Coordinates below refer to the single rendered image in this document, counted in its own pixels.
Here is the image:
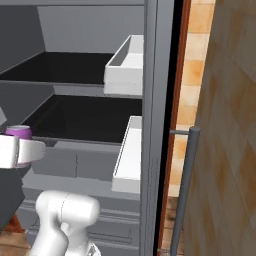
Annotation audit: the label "purple soda can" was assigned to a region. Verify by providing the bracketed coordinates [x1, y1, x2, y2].
[4, 124, 34, 141]

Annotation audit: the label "black fridge shelf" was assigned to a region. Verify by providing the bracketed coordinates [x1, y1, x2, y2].
[0, 51, 115, 86]
[19, 94, 143, 145]

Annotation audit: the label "grey fridge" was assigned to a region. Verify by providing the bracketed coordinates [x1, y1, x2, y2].
[0, 0, 148, 256]

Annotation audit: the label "grey fridge door handle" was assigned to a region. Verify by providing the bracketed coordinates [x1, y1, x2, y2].
[169, 126, 202, 256]

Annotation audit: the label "long white door bin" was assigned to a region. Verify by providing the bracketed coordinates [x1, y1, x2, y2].
[111, 115, 143, 195]

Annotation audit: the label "grey fridge drawer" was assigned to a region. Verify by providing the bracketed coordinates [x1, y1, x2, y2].
[31, 140, 122, 183]

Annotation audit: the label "grey fridge door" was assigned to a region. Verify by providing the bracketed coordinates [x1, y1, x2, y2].
[103, 0, 192, 256]

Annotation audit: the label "short white door bin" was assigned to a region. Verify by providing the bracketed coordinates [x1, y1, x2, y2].
[103, 34, 145, 98]

